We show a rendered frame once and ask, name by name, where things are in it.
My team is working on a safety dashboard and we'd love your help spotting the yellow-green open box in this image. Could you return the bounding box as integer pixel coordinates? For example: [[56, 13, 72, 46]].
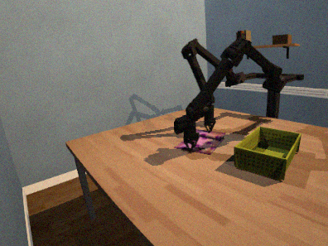
[[234, 127, 301, 181]]

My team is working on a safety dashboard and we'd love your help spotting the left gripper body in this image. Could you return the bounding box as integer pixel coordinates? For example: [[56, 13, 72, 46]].
[[183, 127, 200, 142]]

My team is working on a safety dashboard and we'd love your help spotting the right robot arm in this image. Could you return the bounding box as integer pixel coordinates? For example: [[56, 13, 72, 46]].
[[181, 38, 241, 120]]

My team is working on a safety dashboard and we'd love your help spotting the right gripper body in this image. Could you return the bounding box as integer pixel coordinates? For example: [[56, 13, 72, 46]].
[[204, 113, 216, 124]]

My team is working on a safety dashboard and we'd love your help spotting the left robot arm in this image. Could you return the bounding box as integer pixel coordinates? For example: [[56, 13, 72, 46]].
[[174, 37, 284, 137]]

